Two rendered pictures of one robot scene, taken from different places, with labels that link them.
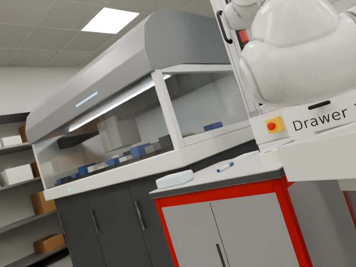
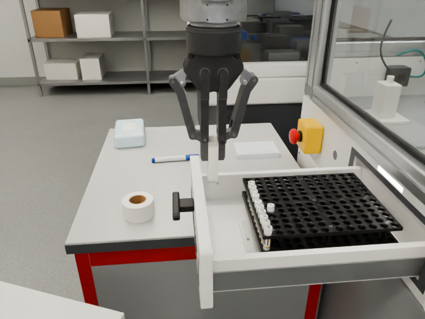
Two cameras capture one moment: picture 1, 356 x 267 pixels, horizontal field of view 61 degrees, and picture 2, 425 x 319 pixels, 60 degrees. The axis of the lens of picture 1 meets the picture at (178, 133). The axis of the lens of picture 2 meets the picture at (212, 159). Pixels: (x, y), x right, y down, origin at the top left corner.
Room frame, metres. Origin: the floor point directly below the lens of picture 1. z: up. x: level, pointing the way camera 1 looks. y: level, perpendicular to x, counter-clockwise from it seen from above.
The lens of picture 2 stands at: (0.69, -0.88, 1.25)
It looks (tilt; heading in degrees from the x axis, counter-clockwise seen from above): 27 degrees down; 42
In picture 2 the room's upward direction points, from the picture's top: straight up
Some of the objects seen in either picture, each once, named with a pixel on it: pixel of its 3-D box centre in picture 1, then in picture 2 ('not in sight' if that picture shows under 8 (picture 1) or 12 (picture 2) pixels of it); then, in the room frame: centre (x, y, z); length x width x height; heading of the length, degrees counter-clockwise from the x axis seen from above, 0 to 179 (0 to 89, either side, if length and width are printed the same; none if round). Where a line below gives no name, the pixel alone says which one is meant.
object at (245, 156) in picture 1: (246, 156); (255, 149); (1.53, -0.29, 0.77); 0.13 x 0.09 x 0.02; 138
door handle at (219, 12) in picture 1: (223, 26); not in sight; (1.57, -0.40, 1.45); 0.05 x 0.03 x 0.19; 138
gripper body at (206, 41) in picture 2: not in sight; (213, 58); (1.08, -0.53, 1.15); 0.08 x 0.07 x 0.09; 138
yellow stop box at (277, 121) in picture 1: (274, 125); (308, 135); (1.50, -0.47, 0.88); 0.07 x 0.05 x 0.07; 48
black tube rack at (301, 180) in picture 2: not in sight; (312, 215); (1.21, -0.65, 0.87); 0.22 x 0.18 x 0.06; 138
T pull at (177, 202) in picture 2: (320, 104); (183, 205); (1.04, -0.50, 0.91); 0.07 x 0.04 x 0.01; 48
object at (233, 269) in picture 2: not in sight; (316, 217); (1.21, -0.65, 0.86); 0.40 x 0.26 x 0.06; 138
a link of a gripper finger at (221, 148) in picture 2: not in sight; (226, 143); (1.09, -0.54, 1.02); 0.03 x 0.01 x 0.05; 138
